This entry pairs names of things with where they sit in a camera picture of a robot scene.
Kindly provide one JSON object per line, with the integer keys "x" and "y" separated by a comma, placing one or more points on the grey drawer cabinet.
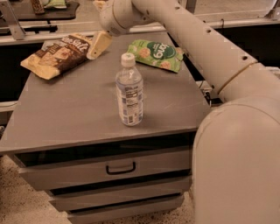
{"x": 64, "y": 131}

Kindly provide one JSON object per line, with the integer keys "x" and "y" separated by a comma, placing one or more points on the brown chip bag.
{"x": 58, "y": 57}

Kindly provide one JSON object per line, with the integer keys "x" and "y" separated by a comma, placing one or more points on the black background table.
{"x": 43, "y": 13}

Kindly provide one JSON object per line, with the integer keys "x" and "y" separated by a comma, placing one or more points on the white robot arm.
{"x": 236, "y": 151}

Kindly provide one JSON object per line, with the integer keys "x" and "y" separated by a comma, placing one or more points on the metal railing frame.
{"x": 82, "y": 15}

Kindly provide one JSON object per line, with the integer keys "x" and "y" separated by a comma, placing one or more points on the clear plastic water bottle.
{"x": 129, "y": 91}

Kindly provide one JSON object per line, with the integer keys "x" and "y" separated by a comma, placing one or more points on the black drawer handle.
{"x": 120, "y": 169}

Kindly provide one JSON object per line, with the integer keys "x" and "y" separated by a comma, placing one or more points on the green chip bag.
{"x": 157, "y": 54}

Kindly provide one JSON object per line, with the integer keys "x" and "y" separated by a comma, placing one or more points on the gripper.
{"x": 107, "y": 17}

